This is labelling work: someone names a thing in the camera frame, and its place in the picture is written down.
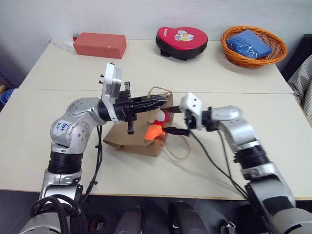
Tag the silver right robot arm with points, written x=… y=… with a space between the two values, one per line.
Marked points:
x=246 y=136

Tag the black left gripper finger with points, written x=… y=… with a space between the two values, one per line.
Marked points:
x=146 y=108
x=148 y=100

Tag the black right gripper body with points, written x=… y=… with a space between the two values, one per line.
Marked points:
x=190 y=120

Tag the blue packaged cloth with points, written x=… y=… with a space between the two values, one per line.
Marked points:
x=248 y=44

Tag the dark rounded shape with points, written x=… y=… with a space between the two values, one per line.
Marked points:
x=129 y=220

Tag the red brick-shaped block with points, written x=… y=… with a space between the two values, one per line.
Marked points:
x=100 y=45

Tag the orange plush toy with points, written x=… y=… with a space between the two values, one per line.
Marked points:
x=153 y=132

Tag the brown paper bag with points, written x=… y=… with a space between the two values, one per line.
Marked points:
x=132 y=136

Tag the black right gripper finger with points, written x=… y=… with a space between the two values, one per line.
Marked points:
x=178 y=131
x=174 y=110

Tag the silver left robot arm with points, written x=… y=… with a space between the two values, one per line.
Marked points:
x=73 y=126

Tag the orange woven basket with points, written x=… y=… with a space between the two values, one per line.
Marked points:
x=248 y=62

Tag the red heart-shaped boxing pad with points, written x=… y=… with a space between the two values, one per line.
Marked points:
x=181 y=39

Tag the striped grey cloth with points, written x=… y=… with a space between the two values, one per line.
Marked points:
x=301 y=80

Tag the blue bucket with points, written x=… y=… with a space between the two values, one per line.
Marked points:
x=7 y=97

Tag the small red and white item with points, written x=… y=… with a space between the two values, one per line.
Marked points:
x=75 y=37

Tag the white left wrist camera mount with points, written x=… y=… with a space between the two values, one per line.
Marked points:
x=111 y=80

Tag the black chair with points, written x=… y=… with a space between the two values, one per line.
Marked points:
x=296 y=61

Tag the red and white plush toy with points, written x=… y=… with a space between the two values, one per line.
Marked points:
x=161 y=118

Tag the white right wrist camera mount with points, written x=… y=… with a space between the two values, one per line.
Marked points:
x=193 y=104

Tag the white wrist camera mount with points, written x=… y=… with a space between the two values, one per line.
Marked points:
x=111 y=80
x=193 y=104

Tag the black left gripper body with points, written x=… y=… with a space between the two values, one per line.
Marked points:
x=123 y=107

